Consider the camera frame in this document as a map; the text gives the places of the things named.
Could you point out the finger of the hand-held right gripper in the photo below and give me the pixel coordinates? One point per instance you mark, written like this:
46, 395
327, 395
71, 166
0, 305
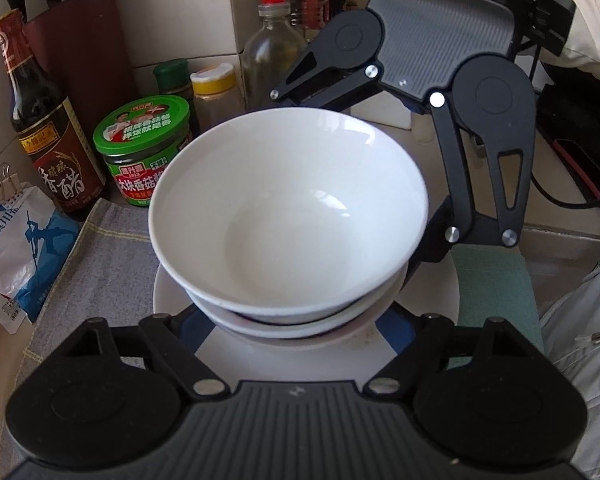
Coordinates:
330, 85
460, 185

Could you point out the white and blue salt bag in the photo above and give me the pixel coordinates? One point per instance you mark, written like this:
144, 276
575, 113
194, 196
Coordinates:
25, 260

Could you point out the white floral ceramic plate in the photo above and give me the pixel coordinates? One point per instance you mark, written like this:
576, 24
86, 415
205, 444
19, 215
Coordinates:
280, 360

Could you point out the red-capped clear glass bottle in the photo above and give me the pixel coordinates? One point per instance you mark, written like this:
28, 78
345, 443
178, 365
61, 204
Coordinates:
270, 55

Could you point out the dark vinegar bottle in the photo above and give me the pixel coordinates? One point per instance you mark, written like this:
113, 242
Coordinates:
55, 170

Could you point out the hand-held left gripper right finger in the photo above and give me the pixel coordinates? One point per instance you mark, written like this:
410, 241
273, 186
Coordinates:
395, 330

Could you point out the dark red knife block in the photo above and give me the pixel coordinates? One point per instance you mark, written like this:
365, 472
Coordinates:
90, 60

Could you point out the person's white jacket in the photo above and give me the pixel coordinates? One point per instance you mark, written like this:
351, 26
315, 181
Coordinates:
590, 360

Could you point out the black red-edged appliance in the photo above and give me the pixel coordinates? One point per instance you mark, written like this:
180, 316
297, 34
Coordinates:
580, 125

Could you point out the green-lidded sauce jar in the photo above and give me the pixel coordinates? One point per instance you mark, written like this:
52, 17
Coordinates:
140, 130

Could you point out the green-lidded spice jar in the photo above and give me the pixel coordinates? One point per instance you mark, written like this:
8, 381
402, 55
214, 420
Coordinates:
172, 72

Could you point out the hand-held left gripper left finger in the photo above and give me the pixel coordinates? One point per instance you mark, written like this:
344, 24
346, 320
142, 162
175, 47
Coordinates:
200, 330

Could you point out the person's right forearm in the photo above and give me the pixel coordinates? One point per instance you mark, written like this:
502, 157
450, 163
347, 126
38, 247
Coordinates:
595, 20

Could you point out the grey and teal checked towel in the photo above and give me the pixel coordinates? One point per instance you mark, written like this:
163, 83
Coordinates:
105, 270

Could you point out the yellow-lidded spice jar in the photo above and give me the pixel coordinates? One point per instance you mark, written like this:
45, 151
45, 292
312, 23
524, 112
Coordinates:
212, 80

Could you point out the white ceramic bowl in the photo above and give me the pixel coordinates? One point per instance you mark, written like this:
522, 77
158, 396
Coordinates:
280, 200
375, 307
290, 331

